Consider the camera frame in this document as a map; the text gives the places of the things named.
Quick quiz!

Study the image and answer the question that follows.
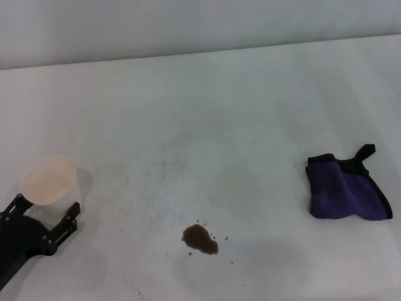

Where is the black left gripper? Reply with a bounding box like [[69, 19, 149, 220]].
[[0, 193, 81, 283]]

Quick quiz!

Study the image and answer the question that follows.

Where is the white paper cup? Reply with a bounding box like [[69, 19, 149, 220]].
[[21, 153, 94, 222]]

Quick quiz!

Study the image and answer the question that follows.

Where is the purple rag with black trim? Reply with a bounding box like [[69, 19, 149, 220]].
[[305, 143, 394, 221]]

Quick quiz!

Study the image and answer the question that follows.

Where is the dark brown liquid stain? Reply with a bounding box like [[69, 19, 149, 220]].
[[181, 219, 229, 256]]

